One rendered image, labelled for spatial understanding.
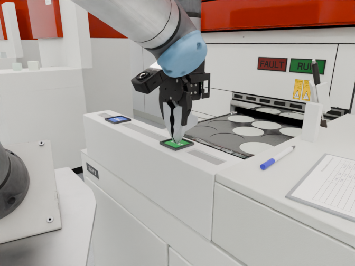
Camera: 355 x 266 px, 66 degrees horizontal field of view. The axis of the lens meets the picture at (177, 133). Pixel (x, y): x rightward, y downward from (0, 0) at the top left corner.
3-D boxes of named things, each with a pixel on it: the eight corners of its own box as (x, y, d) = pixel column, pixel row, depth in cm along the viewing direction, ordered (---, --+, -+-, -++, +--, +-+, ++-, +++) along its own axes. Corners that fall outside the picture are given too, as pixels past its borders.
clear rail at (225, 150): (170, 131, 92) (170, 127, 91) (271, 168, 65) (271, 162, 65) (167, 132, 91) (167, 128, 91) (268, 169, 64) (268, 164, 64)
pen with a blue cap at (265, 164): (292, 143, 57) (260, 163, 47) (297, 144, 56) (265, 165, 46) (291, 148, 57) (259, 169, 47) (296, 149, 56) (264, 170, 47)
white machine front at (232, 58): (180, 110, 149) (180, 33, 137) (342, 153, 91) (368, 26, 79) (176, 111, 147) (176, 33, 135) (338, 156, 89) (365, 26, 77)
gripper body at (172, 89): (210, 101, 58) (213, 41, 55) (180, 106, 53) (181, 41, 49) (186, 95, 64) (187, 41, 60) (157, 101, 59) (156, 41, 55)
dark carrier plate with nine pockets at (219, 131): (237, 114, 112) (237, 112, 112) (324, 134, 88) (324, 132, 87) (174, 131, 91) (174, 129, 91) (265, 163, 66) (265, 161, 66)
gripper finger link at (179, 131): (201, 141, 61) (202, 101, 58) (181, 148, 57) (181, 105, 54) (192, 138, 63) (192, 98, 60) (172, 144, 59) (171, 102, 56)
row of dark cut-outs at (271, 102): (233, 97, 118) (233, 92, 117) (343, 117, 87) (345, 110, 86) (232, 98, 118) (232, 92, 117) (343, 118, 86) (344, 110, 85)
